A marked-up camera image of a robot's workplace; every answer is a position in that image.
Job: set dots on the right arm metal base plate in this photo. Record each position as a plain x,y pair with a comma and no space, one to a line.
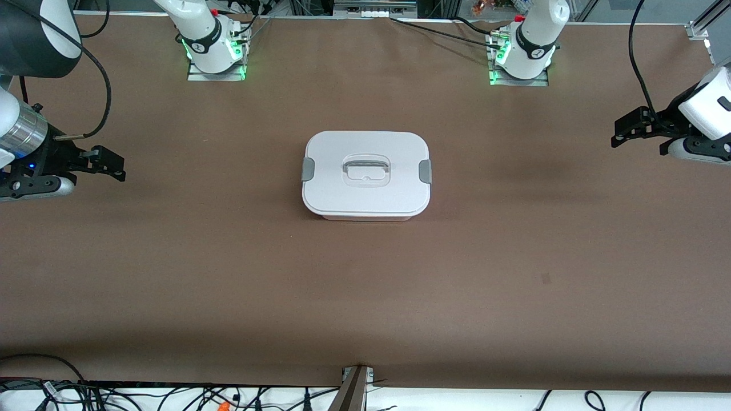
197,76

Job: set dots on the grey metal bracket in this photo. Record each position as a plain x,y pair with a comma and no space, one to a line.
374,8

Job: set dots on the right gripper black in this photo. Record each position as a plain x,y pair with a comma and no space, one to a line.
57,154

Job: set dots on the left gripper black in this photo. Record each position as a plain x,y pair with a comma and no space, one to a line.
671,119

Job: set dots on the aluminium profile post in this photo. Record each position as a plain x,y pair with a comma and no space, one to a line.
351,394

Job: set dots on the aluminium frame corner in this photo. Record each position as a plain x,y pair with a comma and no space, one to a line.
702,25

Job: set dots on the pale plastic box base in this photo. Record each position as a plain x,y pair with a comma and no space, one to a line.
365,218

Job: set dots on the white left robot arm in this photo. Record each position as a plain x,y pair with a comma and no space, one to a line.
531,40

